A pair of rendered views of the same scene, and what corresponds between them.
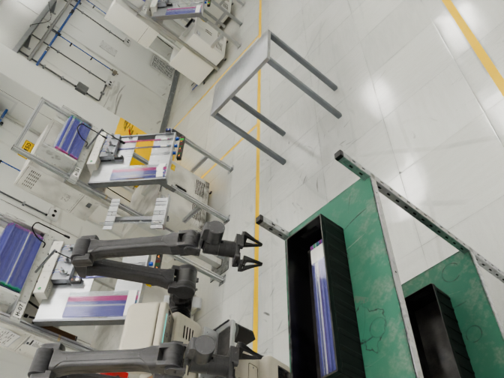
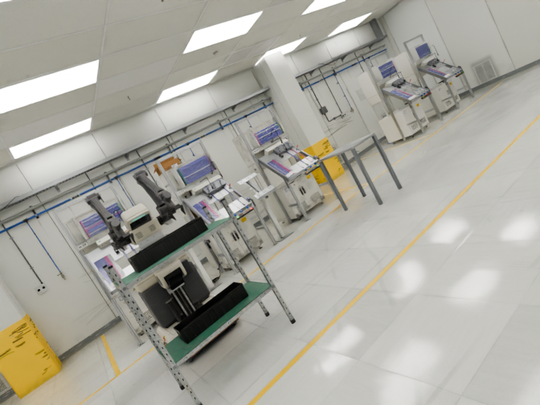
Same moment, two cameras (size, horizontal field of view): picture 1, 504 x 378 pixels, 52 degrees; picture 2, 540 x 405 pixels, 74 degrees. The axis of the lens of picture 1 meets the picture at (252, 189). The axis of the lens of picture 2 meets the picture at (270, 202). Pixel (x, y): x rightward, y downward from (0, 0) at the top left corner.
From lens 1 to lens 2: 1.96 m
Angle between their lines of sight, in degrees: 30
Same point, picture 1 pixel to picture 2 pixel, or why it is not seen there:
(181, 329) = (150, 224)
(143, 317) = (137, 209)
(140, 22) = (374, 89)
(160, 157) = (298, 167)
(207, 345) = (116, 223)
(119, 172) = (274, 162)
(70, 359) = (95, 201)
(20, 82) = (284, 92)
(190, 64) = (390, 128)
